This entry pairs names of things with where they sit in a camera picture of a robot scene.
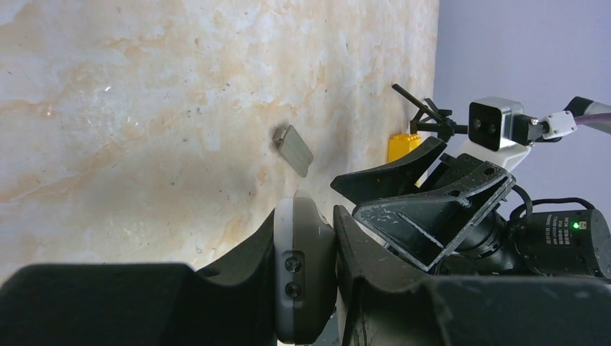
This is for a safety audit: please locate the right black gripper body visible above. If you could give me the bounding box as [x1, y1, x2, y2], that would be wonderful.
[415, 154, 516, 272]

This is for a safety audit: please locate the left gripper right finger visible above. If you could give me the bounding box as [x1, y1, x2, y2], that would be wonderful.
[333, 205, 610, 345]

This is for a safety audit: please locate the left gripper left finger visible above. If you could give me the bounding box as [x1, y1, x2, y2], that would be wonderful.
[1, 216, 277, 345]

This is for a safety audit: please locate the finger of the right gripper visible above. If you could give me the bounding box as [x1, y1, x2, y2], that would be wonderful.
[330, 137, 447, 205]
[353, 162, 516, 272]

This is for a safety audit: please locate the grey white remote control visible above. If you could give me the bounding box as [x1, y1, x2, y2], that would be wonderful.
[273, 190, 337, 345]

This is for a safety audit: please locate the grey remote battery cover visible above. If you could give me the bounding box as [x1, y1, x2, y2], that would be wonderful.
[273, 125, 314, 177]

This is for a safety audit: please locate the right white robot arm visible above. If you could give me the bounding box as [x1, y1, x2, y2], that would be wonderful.
[331, 138, 610, 279]

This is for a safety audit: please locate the yellow battery cover block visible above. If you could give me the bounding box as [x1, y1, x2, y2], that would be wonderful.
[386, 133, 423, 163]

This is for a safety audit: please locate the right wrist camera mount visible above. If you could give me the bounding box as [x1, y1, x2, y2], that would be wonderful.
[458, 97, 578, 172]

